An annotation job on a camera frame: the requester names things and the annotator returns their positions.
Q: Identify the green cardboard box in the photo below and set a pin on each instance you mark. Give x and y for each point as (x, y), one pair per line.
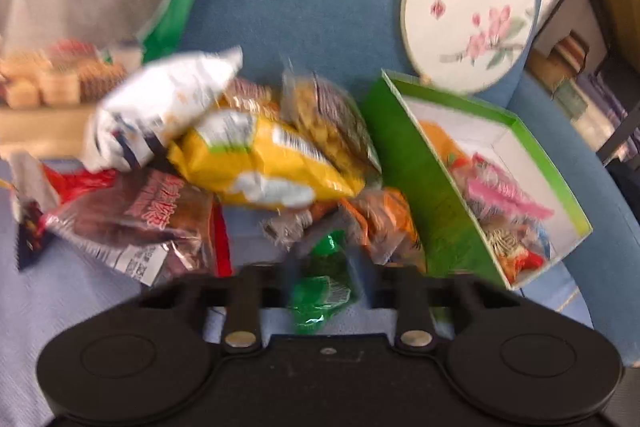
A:
(430, 207)

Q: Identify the yellow snack bag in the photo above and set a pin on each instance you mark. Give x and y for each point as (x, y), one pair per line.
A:
(240, 157)

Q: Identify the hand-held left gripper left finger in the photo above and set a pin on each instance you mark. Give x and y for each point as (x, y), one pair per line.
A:
(289, 277)

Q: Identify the dark brown snack packet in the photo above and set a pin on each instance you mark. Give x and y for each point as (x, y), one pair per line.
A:
(145, 217)

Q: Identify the pink clear snack packet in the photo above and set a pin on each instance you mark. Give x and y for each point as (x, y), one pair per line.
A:
(500, 192)

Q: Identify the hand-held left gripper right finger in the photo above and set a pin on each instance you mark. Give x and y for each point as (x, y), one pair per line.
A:
(359, 277)

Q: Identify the round flower print fan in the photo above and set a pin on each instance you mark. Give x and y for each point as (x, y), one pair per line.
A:
(460, 7)

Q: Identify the stack of books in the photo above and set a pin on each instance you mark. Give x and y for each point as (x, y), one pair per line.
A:
(575, 54)

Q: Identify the orange clear snack packet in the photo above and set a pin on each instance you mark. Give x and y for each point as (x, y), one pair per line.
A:
(395, 222)

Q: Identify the white black-print snack bag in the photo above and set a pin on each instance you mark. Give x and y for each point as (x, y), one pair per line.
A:
(165, 97)

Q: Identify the small green candy packet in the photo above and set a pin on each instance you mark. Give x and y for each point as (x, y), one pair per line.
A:
(320, 292)

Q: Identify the plaid blue blanket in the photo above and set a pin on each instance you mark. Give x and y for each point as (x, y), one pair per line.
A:
(75, 307)

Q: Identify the small dark snack packet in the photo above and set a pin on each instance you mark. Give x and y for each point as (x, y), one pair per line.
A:
(32, 232)

